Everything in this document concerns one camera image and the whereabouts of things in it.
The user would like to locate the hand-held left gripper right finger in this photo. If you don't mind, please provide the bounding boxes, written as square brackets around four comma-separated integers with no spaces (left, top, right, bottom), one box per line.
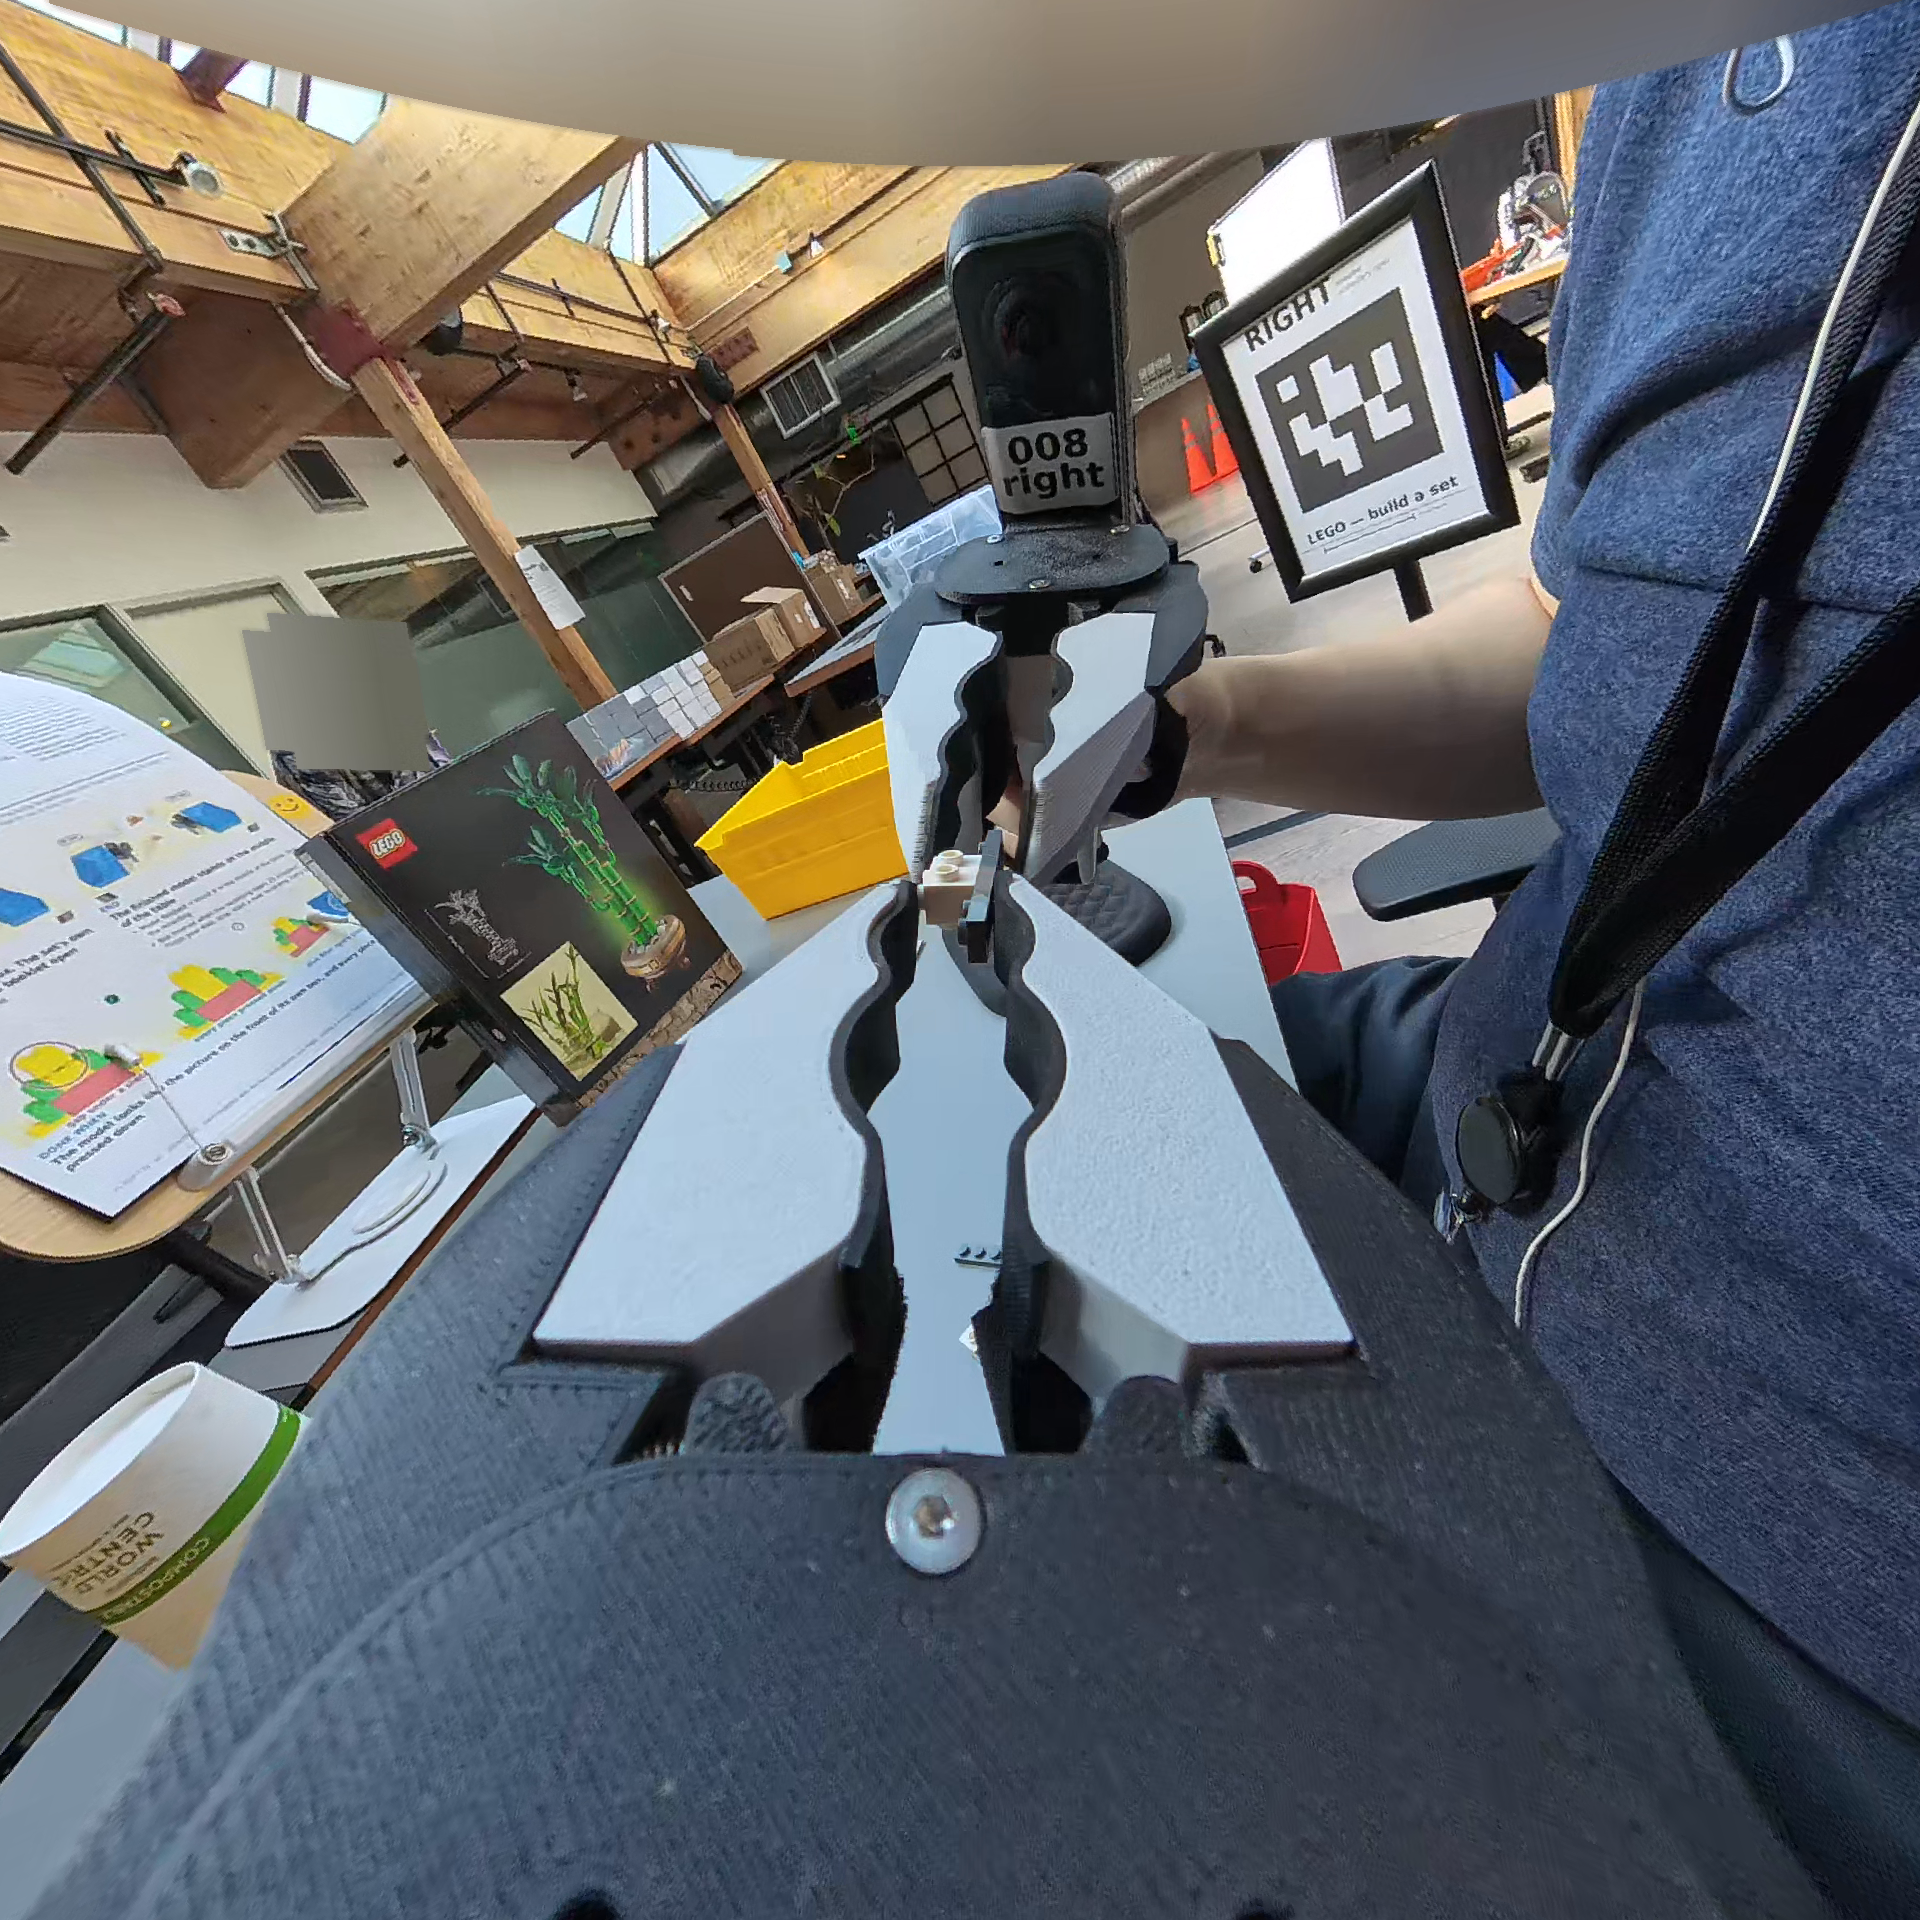
[982,879,1358,1414]

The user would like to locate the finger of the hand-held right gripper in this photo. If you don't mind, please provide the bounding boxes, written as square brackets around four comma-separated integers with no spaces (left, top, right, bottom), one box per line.
[883,621,1015,888]
[1030,612,1161,888]

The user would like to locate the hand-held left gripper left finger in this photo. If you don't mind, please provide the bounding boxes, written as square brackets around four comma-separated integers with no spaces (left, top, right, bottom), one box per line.
[534,879,920,1420]

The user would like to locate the person's right forearm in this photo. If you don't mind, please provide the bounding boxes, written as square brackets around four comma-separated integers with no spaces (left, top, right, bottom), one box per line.
[1186,590,1562,821]

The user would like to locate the black lego set box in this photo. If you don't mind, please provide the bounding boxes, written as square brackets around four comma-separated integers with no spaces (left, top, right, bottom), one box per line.
[299,708,744,1126]

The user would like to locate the clear plastic containers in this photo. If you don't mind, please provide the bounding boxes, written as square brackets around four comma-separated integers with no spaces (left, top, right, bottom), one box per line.
[858,501,1002,602]

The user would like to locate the yellow plastic bin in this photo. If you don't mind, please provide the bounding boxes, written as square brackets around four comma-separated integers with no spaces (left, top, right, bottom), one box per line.
[695,719,913,922]

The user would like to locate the cardboard box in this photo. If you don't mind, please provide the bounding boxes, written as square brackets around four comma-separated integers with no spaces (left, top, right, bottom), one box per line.
[707,584,829,692]

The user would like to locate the black textured pad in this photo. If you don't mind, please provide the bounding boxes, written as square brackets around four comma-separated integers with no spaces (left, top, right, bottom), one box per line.
[962,867,1172,1015]

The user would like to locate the white metal book stand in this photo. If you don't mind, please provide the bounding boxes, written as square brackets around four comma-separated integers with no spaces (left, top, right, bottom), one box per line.
[225,1034,544,1352]

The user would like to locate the stack of white boxes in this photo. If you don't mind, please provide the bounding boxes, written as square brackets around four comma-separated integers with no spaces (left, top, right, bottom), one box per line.
[578,646,740,767]

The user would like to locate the red plastic container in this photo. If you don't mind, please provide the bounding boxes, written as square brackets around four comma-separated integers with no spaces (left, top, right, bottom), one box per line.
[1232,858,1347,985]

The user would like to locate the black badge reel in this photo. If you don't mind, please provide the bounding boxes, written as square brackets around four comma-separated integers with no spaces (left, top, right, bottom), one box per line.
[1435,1034,1578,1236]

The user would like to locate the black framed marker sign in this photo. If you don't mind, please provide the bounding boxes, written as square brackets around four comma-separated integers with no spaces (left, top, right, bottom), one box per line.
[1193,155,1524,624]

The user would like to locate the black chair armrest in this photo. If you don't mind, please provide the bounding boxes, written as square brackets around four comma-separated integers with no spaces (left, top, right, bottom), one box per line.
[1356,808,1562,923]

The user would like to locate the whiteboard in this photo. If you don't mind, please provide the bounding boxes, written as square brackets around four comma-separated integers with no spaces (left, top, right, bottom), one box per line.
[1208,136,1352,318]

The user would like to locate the person's blue hoodie torso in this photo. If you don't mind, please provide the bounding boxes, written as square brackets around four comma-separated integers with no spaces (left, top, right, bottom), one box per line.
[1274,0,1920,1740]

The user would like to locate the wooden display board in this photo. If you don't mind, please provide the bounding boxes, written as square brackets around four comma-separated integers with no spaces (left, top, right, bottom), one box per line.
[0,770,452,1264]

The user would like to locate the printed instruction sheet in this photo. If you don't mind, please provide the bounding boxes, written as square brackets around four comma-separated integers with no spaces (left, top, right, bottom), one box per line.
[0,670,437,1221]

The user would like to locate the paper cup with green band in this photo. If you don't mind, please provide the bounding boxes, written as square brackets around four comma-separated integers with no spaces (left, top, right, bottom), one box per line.
[0,1360,312,1668]

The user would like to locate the black lanyard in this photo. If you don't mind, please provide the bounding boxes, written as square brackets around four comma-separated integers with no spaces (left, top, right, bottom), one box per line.
[1545,196,1920,1050]

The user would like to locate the thin white cord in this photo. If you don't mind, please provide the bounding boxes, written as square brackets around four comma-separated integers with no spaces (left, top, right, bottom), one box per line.
[1512,149,1920,1328]

